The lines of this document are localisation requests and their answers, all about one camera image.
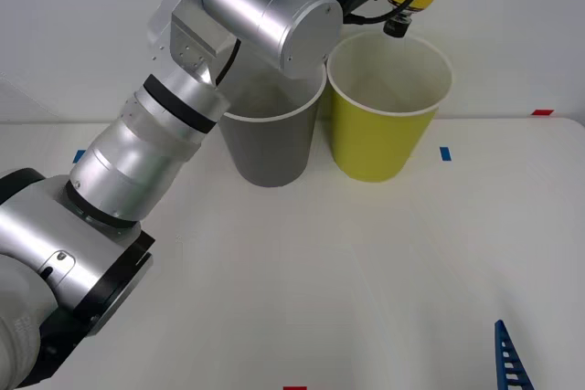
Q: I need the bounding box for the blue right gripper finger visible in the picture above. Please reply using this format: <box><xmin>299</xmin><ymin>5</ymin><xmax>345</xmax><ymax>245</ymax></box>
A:
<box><xmin>494</xmin><ymin>319</ymin><xmax>535</xmax><ymax>390</ymax></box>

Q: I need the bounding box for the yellow-green plastic waste bin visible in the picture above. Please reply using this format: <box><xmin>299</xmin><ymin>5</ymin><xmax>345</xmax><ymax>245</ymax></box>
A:
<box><xmin>326</xmin><ymin>31</ymin><xmax>456</xmax><ymax>184</ymax></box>

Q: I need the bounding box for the grey plastic waste bin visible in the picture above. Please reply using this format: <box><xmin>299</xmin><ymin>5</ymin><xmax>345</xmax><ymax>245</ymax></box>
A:
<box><xmin>218</xmin><ymin>68</ymin><xmax>328</xmax><ymax>189</ymax></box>

